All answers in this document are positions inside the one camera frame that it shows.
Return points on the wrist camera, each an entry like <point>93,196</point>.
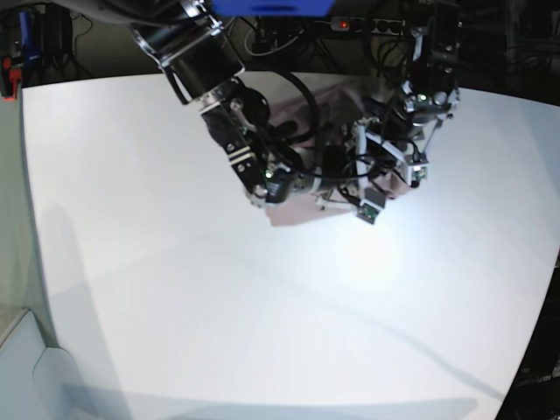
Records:
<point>367,213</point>
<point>416,173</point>

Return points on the black power strip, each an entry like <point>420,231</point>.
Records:
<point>377,26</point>

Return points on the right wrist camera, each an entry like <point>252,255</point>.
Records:
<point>367,213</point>

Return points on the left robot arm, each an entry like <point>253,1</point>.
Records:
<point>423,89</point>

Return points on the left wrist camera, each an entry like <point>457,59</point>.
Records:
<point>416,173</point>

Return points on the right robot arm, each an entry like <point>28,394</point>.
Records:
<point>273,160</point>

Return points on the blue box at top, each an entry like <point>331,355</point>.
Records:
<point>273,8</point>

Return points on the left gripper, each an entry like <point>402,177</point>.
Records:
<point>406,142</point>

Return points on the grey side table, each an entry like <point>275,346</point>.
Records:
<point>37,381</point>

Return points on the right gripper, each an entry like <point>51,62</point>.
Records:
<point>348,176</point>

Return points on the mauve t-shirt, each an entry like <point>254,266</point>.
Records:
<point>337,104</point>

